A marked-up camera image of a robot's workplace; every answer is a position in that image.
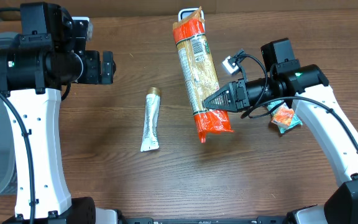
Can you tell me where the small orange packet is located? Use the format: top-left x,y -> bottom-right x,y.
271,103 -> 295,128

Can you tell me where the long orange snack package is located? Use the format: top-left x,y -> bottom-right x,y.
172,7 -> 232,143

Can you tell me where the teal snack packet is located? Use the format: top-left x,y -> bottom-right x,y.
267,100 -> 303,134

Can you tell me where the white silver tube package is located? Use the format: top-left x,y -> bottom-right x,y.
140,87 -> 161,152

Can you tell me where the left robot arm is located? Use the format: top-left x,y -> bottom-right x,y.
0,2 -> 119,223

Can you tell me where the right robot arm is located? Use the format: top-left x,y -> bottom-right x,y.
203,38 -> 358,223

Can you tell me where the white barcode scanner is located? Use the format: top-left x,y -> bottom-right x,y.
178,7 -> 198,21

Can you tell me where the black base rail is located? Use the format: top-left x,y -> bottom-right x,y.
118,216 -> 290,224

